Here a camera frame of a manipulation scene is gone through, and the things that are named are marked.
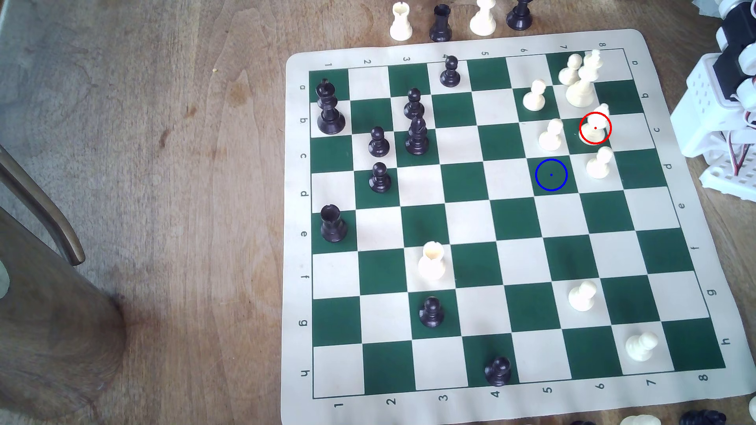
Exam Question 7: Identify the black chess pawn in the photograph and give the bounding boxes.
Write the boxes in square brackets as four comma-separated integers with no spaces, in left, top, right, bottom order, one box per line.
[369,162,392,194]
[440,55,461,89]
[369,126,391,158]
[484,356,512,388]
[403,88,425,120]
[419,296,445,329]

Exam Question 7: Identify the white chess rook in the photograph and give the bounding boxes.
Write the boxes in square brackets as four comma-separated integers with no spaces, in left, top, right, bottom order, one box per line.
[417,241,446,282]
[389,2,413,42]

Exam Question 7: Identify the white chess bishop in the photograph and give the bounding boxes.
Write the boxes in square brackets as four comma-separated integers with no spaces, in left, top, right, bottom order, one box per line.
[469,0,497,37]

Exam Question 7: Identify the black chess bishop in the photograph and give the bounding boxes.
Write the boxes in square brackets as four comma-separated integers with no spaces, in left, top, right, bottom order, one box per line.
[404,117,430,157]

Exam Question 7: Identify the tall black chess piece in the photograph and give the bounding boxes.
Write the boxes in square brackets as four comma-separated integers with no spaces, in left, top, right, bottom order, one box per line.
[506,0,534,31]

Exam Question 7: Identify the black chess rook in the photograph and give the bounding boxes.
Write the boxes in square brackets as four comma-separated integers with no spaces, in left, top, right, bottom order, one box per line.
[319,204,348,243]
[429,4,453,43]

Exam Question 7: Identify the green white chess mat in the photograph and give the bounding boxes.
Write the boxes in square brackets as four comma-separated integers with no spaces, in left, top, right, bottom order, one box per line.
[280,28,756,425]

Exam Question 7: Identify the dark curved metal bar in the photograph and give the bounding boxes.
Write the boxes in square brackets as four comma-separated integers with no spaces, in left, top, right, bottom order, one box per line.
[0,144,87,268]

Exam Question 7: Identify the black chess king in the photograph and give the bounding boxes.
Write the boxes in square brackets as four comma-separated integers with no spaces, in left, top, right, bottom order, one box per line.
[315,78,347,135]

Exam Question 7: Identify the white chess pawn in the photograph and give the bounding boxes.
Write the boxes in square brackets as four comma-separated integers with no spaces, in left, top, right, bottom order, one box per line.
[523,79,548,112]
[538,118,565,152]
[558,54,584,87]
[625,331,659,362]
[580,105,611,145]
[568,280,598,313]
[586,146,614,180]

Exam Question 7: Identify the white chess king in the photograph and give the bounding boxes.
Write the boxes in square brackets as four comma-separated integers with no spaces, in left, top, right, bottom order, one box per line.
[565,49,604,109]

